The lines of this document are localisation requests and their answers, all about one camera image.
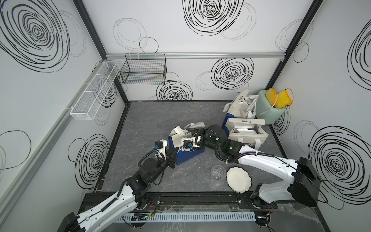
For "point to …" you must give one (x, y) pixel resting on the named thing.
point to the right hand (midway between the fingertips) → (189, 130)
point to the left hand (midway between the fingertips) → (177, 149)
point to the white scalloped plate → (238, 180)
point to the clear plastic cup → (218, 173)
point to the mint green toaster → (264, 110)
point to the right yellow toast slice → (283, 99)
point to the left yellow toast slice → (271, 96)
